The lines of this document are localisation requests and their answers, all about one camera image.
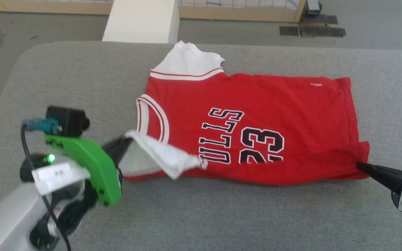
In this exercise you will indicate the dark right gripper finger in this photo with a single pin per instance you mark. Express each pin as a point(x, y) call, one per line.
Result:
point(386, 171)
point(394, 186)

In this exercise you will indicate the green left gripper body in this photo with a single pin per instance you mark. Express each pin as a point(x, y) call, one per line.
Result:
point(96, 164)

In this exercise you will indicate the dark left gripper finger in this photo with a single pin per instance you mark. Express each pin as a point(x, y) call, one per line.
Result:
point(115, 147)
point(117, 161)

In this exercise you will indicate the red white basketball jersey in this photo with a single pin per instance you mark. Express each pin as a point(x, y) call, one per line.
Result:
point(257, 118)

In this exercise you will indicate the white paper label tag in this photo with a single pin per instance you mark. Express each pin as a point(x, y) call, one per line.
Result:
point(56, 174)

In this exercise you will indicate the large black floor plate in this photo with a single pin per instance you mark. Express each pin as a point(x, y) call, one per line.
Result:
point(321, 29)

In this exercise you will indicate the small black floor patch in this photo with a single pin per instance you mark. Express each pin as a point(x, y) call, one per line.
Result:
point(289, 30)

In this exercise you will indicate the lemon print partition screen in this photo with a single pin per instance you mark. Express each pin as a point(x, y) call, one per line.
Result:
point(222, 8)

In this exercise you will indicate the grey metal partition foot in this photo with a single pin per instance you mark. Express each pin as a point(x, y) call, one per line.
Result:
point(313, 7)

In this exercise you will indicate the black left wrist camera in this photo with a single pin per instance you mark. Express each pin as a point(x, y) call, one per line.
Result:
point(66, 120)

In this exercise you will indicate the white box pedestal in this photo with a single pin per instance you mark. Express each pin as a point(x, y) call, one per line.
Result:
point(141, 21)

